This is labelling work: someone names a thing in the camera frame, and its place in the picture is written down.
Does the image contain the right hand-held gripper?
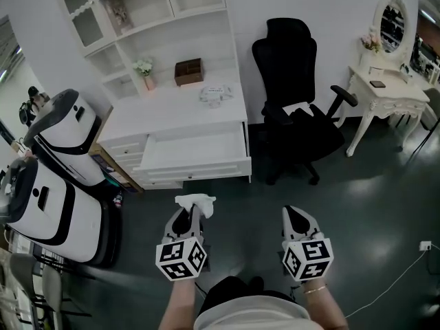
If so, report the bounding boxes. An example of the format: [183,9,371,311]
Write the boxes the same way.
[280,205,335,283]

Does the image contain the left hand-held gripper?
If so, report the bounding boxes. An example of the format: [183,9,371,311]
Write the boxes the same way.
[155,203,208,283]

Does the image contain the white item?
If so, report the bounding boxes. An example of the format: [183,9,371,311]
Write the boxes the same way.
[174,193,217,219]

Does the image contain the white desk drawer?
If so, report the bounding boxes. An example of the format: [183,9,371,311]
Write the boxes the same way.
[131,121,253,182]

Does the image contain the person's right forearm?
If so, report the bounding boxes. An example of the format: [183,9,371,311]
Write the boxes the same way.
[301,277,349,330]

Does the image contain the person's left forearm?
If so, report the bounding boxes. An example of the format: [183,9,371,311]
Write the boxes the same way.
[159,279,199,330]

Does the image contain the white desk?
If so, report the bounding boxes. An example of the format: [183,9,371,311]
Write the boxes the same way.
[96,80,254,190]

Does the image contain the person's black shorts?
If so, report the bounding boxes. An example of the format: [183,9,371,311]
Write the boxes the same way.
[201,274,297,313]

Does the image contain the person's white shirt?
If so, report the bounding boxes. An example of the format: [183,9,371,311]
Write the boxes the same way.
[193,294,325,330]

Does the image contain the white paper sheet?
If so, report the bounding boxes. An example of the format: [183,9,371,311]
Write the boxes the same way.
[282,102,314,117]

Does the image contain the white and black robot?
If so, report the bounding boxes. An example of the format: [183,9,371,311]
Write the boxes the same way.
[22,88,105,187]
[0,157,124,268]

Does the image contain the white plastic packet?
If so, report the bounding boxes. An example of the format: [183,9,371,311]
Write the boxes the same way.
[199,83,235,109]

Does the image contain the black office chair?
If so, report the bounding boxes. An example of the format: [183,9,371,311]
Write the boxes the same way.
[251,17,360,186]

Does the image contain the brown wooden organizer box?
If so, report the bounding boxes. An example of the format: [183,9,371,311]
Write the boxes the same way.
[173,58,205,87]

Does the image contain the grey chair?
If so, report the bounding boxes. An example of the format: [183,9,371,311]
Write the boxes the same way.
[9,252,67,330]

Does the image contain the white ornate dressing table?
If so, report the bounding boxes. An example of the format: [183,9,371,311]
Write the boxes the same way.
[344,65,431,158]

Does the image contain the white hutch shelf unit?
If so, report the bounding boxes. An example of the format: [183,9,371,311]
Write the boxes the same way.
[54,0,240,100]

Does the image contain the pink flower decoration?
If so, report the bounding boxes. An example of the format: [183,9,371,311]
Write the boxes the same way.
[104,0,134,36]

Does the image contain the white oval mirror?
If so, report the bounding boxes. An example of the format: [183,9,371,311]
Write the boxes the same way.
[372,0,413,64]

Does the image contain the gold bracelet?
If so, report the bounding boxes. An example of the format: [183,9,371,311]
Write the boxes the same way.
[302,284,327,296]

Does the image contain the white cable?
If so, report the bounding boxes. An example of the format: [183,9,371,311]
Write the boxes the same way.
[343,249,428,319]

